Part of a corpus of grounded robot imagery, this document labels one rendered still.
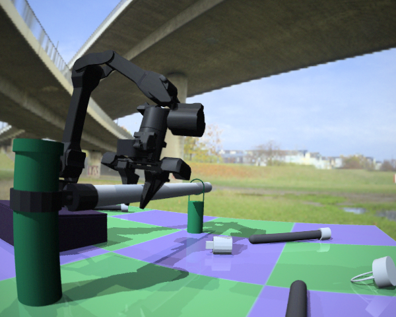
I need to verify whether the small white cylinder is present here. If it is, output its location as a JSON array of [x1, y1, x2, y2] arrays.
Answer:
[[205, 236, 232, 254]]

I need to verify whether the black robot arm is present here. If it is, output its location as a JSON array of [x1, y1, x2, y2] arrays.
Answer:
[[59, 50, 206, 190]]

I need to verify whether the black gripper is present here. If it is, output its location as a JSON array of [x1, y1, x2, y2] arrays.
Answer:
[[101, 127, 191, 209]]

